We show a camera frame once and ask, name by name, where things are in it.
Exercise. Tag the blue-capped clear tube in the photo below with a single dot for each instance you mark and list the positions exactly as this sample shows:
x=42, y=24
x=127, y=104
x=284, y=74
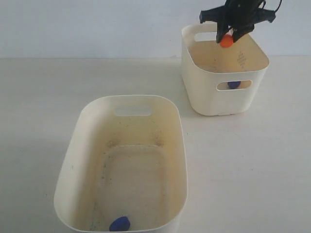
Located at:
x=120, y=224

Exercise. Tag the orange-capped clear tube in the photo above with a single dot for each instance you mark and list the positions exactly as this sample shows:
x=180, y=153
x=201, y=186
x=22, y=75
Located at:
x=227, y=40

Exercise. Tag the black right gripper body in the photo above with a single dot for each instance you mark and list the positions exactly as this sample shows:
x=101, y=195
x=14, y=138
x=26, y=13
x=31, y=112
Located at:
x=237, y=14

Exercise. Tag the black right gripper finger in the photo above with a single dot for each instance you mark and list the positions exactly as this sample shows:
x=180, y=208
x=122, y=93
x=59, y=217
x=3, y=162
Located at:
x=238, y=33
x=222, y=30

